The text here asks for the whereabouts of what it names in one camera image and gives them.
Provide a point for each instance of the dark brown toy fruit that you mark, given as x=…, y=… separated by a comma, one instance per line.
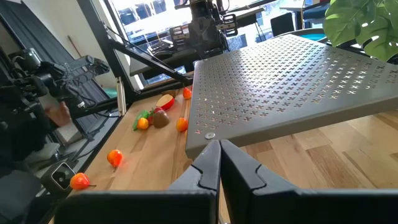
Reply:
x=161, y=119

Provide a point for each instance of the black office chair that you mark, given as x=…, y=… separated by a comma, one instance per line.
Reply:
x=282, y=24

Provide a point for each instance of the grey perforated metal stand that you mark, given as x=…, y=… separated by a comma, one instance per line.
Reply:
x=280, y=93

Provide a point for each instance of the green pear-shaped fruit half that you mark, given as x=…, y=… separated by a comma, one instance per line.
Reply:
x=143, y=114

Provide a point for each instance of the orange toy peach, brown stem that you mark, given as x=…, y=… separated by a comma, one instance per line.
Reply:
x=115, y=157

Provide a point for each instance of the small table-level camera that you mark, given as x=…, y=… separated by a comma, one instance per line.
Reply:
x=60, y=178

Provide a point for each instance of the person's hand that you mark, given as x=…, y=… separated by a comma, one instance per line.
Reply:
x=60, y=115

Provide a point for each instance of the teal bin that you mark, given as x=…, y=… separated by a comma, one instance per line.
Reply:
x=110, y=92

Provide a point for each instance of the green kiwi half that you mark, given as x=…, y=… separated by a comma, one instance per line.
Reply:
x=170, y=92

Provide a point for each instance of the small orange toy fruit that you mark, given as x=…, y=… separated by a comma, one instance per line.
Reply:
x=142, y=123

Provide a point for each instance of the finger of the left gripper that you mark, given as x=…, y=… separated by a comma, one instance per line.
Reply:
x=197, y=34
x=216, y=34

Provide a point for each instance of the black aluminium rig frame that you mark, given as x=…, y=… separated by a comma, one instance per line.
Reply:
x=149, y=60

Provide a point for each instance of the small orange fruit with stem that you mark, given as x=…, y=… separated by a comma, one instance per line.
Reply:
x=182, y=124

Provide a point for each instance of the red apple half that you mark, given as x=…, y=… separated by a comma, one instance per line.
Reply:
x=165, y=101

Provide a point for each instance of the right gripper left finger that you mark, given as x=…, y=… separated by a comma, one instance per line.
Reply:
x=155, y=208

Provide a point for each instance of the silver frame bracket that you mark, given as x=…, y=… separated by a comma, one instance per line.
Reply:
x=121, y=96

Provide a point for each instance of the small red-orange toy fruit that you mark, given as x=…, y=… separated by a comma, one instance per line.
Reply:
x=186, y=93

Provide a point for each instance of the green plant in white pot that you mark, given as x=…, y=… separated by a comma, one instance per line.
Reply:
x=357, y=21

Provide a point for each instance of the grey desk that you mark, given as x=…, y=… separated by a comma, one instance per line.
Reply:
x=146, y=67

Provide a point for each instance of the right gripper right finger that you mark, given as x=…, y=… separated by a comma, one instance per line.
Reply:
x=280, y=208

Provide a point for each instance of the orange-yellow toy pear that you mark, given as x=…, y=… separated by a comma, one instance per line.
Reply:
x=80, y=181

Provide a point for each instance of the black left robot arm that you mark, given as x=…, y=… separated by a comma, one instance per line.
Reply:
x=202, y=55

